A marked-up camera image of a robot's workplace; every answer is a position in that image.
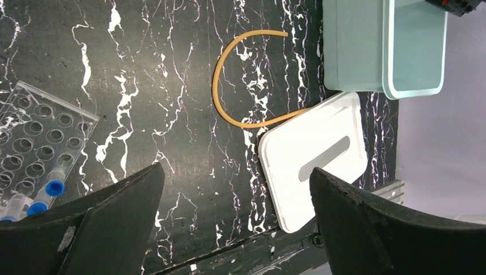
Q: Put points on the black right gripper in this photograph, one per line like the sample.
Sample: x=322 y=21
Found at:
x=456 y=7

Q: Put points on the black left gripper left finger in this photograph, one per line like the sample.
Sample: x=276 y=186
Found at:
x=104 y=232

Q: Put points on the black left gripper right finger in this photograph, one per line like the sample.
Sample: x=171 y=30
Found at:
x=363 y=233

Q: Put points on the test tube with blue cap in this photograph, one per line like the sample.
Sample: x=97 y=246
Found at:
x=53 y=187

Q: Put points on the white bin lid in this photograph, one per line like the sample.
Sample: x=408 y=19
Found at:
x=329 y=136

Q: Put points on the yellow rubber tube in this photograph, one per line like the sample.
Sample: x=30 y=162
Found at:
x=216 y=75

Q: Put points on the teal plastic bin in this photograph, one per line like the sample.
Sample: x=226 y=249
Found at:
x=394 y=47

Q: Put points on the test tube in rack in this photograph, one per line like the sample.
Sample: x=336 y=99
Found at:
x=14 y=208

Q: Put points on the clear test tube rack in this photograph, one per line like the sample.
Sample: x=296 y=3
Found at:
x=40 y=133

